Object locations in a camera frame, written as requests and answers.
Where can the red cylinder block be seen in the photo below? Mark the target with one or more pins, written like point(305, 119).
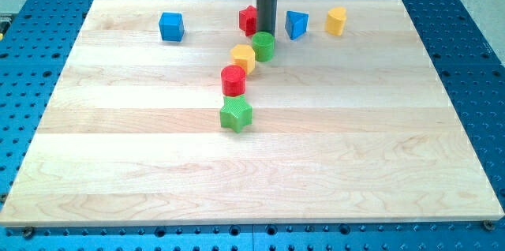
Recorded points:
point(233, 81)

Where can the green star block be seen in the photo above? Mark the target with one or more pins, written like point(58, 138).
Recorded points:
point(236, 113)

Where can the red star block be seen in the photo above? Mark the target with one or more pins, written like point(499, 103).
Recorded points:
point(247, 20)

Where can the yellow hexagon block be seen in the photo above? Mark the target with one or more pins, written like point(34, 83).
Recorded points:
point(244, 56)

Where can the green cylinder block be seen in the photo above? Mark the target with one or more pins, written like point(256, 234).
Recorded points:
point(263, 43)

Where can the blue triangle block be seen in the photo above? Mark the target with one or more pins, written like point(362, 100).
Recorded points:
point(296, 24)

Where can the light wooden board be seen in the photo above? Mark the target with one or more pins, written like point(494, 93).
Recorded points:
point(356, 128)

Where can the blue cube block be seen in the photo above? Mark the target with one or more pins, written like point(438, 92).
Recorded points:
point(171, 27)

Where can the yellow heart block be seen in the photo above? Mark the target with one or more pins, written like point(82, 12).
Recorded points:
point(335, 21)

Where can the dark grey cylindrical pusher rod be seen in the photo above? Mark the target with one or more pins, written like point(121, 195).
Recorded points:
point(266, 2)

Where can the blue perforated metal table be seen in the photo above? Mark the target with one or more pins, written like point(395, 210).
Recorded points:
point(39, 41)

